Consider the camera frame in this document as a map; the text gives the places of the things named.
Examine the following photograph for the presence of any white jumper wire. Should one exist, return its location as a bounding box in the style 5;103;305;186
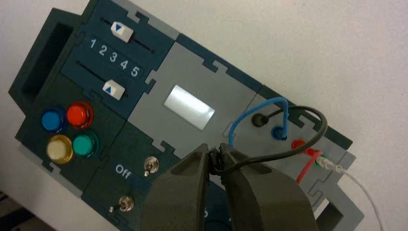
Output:
319;157;384;231

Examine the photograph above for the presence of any black jumper wire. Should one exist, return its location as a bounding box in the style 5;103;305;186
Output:
208;106;328;175

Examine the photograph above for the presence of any small rectangular display screen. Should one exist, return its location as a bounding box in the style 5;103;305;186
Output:
164;84;215;131

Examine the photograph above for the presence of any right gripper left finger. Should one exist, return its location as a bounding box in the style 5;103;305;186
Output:
140;143;210;231

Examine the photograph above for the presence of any blue jumper wire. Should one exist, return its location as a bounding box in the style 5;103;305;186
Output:
227;97;290;147

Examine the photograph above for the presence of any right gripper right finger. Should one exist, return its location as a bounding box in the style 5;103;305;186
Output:
219;143;320;231

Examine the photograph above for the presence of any dark teal grey control box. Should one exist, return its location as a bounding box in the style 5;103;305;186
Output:
8;0;365;231

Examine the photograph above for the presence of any red jumper wire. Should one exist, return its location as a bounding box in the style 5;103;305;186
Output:
291;139;323;185

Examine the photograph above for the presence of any blue push button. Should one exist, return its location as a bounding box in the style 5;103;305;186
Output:
40;107;67;134

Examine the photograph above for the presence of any green banana socket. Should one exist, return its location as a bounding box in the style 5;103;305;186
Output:
314;154;329;168

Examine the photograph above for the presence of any green push button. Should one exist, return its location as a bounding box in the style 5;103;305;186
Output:
71;130;100;159

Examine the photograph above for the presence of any white slider knob up arrow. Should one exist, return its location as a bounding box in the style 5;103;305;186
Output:
102;79;126;101

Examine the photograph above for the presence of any metal toggle switch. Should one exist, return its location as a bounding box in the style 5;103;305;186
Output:
108;195;135;213
143;156;160;178

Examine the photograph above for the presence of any yellow push button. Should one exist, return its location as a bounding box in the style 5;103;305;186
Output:
46;134;74;165

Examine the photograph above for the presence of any white slider knob down arrow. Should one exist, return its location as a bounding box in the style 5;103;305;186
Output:
110;22;134;43

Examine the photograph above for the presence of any red push button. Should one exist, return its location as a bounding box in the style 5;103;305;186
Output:
66;100;95;130

